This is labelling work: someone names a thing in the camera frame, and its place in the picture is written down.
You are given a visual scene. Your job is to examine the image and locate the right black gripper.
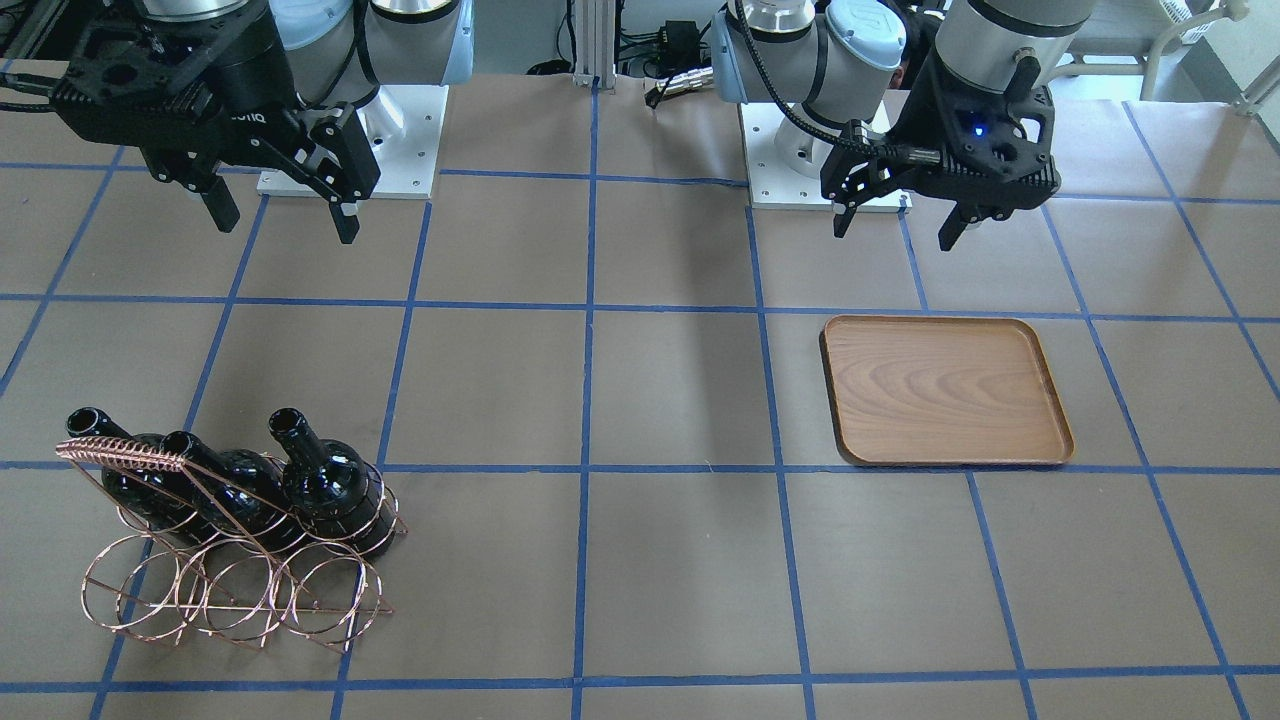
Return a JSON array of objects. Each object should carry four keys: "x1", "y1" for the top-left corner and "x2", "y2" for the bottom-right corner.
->
[{"x1": 50, "y1": 1, "x2": 380, "y2": 245}]

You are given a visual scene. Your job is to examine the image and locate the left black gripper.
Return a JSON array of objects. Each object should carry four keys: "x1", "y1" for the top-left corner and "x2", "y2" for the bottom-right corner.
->
[{"x1": 820, "y1": 49, "x2": 1061, "y2": 252}]

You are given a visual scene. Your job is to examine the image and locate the dark wine bottle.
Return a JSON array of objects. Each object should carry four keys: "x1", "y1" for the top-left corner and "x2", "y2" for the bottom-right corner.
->
[
  {"x1": 65, "y1": 407, "x2": 219, "y2": 546},
  {"x1": 163, "y1": 430, "x2": 305, "y2": 555},
  {"x1": 268, "y1": 407, "x2": 396, "y2": 561}
]

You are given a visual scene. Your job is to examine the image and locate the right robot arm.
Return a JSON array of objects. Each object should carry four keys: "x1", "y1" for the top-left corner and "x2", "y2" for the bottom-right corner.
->
[{"x1": 36, "y1": 1, "x2": 474, "y2": 243}]

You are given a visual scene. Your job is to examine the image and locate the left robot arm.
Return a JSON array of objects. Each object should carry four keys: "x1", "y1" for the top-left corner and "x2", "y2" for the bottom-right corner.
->
[{"x1": 709, "y1": 1, "x2": 1094, "y2": 251}]

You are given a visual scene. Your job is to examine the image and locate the wooden tray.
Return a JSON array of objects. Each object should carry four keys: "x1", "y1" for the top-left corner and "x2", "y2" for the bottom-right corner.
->
[{"x1": 819, "y1": 315, "x2": 1075, "y2": 466}]

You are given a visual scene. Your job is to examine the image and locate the person in black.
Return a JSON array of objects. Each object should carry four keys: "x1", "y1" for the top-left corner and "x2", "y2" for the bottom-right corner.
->
[{"x1": 890, "y1": 40, "x2": 932, "y2": 91}]

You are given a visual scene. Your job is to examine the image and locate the white chair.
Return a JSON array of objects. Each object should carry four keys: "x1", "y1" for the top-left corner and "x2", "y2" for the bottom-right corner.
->
[{"x1": 1044, "y1": 1, "x2": 1251, "y2": 101}]

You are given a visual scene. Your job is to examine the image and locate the black power adapter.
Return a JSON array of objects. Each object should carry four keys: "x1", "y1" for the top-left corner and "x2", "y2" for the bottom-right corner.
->
[{"x1": 657, "y1": 20, "x2": 700, "y2": 56}]

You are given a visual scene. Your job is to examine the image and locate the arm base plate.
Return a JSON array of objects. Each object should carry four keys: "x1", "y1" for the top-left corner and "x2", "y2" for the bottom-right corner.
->
[
  {"x1": 739, "y1": 100, "x2": 913, "y2": 213},
  {"x1": 358, "y1": 85, "x2": 451, "y2": 200}
]

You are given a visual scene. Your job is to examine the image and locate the aluminium frame post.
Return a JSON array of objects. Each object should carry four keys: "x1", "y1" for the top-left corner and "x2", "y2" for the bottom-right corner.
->
[{"x1": 570, "y1": 1, "x2": 620, "y2": 94}]

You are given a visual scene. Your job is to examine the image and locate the copper wire wine basket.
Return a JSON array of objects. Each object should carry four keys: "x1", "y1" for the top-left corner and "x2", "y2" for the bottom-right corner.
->
[{"x1": 79, "y1": 501, "x2": 394, "y2": 653}]

